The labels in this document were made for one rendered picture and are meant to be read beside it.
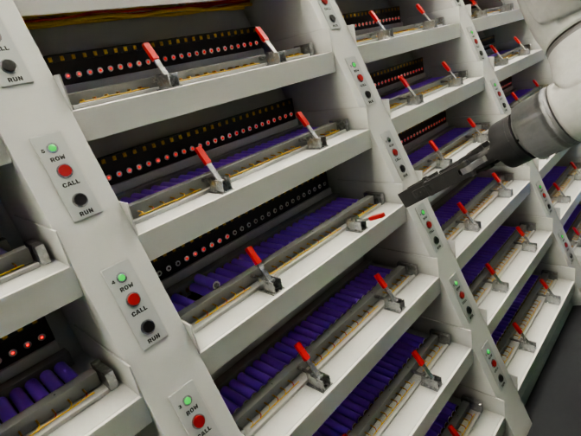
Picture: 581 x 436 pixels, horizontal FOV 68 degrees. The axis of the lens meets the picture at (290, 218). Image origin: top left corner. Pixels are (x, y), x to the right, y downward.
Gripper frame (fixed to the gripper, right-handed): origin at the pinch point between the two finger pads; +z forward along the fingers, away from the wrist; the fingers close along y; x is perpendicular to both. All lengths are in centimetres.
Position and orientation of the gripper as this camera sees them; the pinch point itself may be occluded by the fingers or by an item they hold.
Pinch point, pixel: (420, 189)
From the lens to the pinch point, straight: 83.0
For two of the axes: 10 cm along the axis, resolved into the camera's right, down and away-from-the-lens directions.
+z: -5.3, 3.5, 7.7
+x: -5.2, -8.5, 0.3
